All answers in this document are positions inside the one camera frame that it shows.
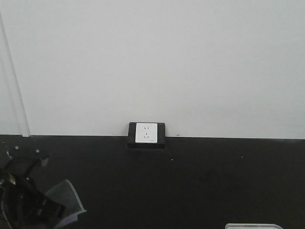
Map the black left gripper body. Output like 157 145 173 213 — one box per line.
0 175 45 229

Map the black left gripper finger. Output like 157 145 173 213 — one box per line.
35 194 66 219

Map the gray cloth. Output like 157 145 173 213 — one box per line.
46 179 86 229

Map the clear plastic tray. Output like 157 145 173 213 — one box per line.
225 223 283 229

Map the white power outlet plate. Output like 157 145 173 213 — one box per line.
135 123 158 144

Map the black socket box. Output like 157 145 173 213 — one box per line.
127 122 165 149

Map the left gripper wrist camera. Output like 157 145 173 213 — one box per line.
3 146 50 177

